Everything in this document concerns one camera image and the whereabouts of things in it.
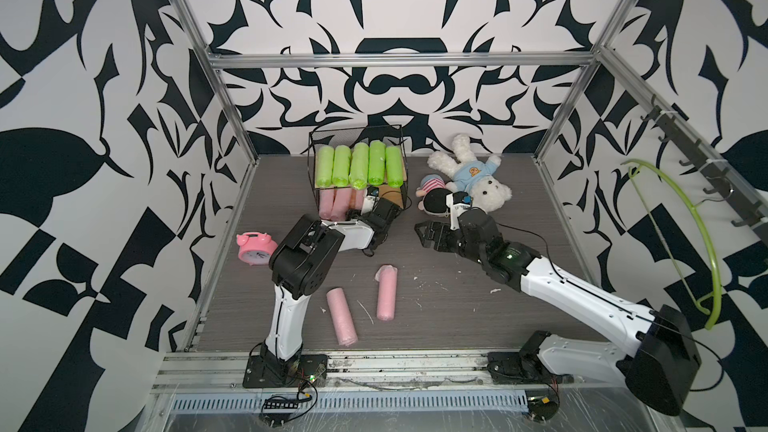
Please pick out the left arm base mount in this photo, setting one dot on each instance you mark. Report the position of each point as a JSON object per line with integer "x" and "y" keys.
{"x": 265, "y": 370}

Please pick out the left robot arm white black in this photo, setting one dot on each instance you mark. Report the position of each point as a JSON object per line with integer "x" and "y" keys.
{"x": 302, "y": 262}

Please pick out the pink plastic toy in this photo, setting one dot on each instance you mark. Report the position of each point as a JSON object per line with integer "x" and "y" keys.
{"x": 255, "y": 248}

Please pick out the white teddy bear blue shirt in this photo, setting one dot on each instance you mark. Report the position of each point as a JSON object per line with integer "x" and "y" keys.
{"x": 467, "y": 173}

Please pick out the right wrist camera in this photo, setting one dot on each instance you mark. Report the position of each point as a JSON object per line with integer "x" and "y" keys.
{"x": 459, "y": 204}

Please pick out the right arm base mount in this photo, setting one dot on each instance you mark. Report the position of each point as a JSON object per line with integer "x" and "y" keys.
{"x": 524, "y": 366}

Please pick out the green plastic hanger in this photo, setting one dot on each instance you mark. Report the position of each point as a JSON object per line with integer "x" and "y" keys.
{"x": 709, "y": 304}

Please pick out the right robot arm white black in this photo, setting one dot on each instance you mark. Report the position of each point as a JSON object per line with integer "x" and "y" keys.
{"x": 650, "y": 352}

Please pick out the small doll striped hat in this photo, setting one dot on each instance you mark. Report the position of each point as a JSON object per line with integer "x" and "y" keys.
{"x": 436, "y": 199}

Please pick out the green trash bag roll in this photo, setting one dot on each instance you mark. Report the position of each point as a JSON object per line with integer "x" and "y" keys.
{"x": 324, "y": 163}
{"x": 358, "y": 177}
{"x": 341, "y": 166}
{"x": 394, "y": 166}
{"x": 377, "y": 163}

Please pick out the black wall hook rack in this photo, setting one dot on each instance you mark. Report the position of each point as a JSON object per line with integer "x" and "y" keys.
{"x": 726, "y": 184}

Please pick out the pink trash bag roll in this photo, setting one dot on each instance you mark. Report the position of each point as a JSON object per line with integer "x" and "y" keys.
{"x": 386, "y": 277}
{"x": 341, "y": 316}
{"x": 359, "y": 199}
{"x": 341, "y": 204}
{"x": 326, "y": 203}

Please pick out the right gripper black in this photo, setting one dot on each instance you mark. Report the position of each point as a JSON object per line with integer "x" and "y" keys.
{"x": 442, "y": 227}

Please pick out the wooden wire shelf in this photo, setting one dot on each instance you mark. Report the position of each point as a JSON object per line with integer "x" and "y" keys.
{"x": 390, "y": 135}

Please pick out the black round floor plug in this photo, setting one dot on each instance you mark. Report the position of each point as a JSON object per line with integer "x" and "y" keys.
{"x": 542, "y": 408}

